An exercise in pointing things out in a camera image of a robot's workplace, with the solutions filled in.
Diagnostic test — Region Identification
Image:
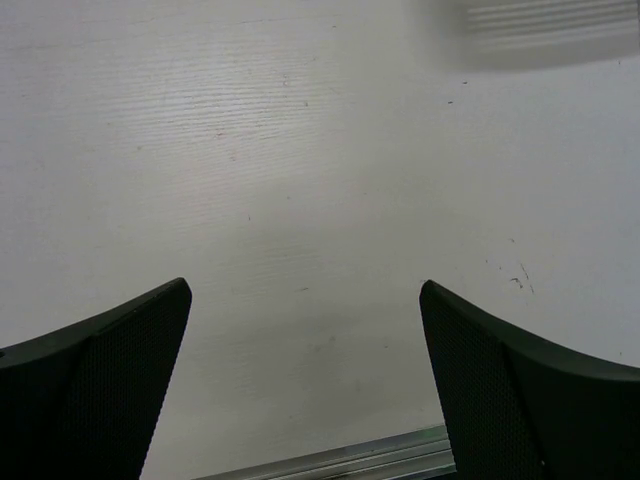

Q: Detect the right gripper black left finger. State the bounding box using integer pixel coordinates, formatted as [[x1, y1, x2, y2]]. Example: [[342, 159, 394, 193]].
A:
[[1, 278, 192, 479]]

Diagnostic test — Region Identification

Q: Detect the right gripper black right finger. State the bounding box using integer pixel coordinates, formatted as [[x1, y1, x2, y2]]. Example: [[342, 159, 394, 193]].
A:
[[420, 280, 639, 479]]

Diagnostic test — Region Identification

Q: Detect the aluminium front table rail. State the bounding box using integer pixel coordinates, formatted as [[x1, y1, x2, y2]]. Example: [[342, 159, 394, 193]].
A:
[[212, 425, 456, 480]]

